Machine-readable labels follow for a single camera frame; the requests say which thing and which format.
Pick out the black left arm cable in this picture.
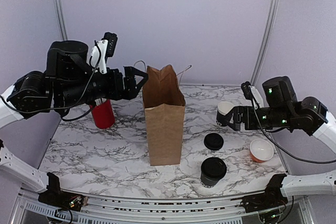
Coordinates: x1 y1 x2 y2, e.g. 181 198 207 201
0 40 106 122

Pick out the red cylindrical container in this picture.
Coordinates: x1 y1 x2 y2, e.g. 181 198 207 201
90 100 115 129

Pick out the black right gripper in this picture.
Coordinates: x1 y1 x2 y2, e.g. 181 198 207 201
223 105 293 131

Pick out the aluminium frame post left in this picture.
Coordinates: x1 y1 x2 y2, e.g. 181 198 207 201
54 0 68 40

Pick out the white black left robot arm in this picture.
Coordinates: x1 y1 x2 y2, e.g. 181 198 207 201
1 112 60 223

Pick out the aluminium frame post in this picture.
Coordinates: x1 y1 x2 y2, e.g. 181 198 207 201
250 0 279 85
54 0 68 40

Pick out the black paper coffee cup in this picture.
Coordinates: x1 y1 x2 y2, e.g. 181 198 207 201
200 157 227 188
216 101 234 126

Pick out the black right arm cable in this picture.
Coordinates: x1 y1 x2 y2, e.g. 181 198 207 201
249 95 336 164

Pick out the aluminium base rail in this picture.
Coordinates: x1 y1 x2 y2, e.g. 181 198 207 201
9 188 316 223

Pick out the orange white bowl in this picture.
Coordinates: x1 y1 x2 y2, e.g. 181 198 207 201
249 139 274 163

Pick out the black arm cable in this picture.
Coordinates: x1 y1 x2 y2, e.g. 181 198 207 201
249 95 336 164
0 40 106 122

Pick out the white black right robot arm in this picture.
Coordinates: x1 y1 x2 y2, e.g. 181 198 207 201
216 97 335 212

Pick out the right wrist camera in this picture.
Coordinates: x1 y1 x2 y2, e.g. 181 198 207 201
240 76 299 109

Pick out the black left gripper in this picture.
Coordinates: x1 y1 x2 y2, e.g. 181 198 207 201
57 66 150 111

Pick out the aluminium frame post right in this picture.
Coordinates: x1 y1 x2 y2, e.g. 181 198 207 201
250 0 279 85

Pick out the brown cardboard box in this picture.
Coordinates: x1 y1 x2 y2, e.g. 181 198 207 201
142 65 186 166

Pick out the black plastic cup lid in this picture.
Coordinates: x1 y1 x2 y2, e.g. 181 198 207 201
201 157 227 180
204 133 224 151

